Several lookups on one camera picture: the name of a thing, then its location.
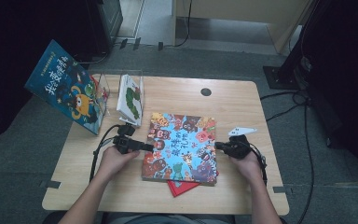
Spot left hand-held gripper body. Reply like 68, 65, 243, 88
112, 123, 144, 155

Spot clear acrylic book rack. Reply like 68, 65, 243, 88
87, 68, 145, 126

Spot white caterpillar picture book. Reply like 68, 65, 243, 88
116, 74, 145, 128

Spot person's grey clothing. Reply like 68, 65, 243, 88
101, 212, 235, 224

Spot dark blue picture book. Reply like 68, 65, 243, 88
23, 39, 107, 135

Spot hand-held gripper black cable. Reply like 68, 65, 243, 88
89, 124, 122, 183
248, 144, 269, 187

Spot person's right hand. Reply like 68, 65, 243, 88
229, 151, 264, 185

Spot light blue monsters picture book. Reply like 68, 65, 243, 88
141, 111, 218, 185

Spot black metal stand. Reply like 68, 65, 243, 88
263, 0, 327, 91

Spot red picture book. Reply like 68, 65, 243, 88
166, 170, 220, 198

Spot black curtain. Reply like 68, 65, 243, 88
0, 0, 90, 147
301, 0, 358, 188

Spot black hanging cable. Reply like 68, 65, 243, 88
164, 0, 194, 49

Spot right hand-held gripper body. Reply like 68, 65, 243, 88
227, 126, 258, 160

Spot left hand-held gripper black cable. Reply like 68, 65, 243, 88
89, 124, 122, 183

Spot person's left hand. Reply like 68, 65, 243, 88
98, 146, 141, 183

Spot black equipment cabinet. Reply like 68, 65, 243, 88
83, 0, 124, 59

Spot beige wooden cabinet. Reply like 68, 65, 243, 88
172, 0, 313, 54

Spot long black floor cable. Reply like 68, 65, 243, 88
296, 102, 315, 224

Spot right hand-held gripper black cable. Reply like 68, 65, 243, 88
248, 144, 269, 187

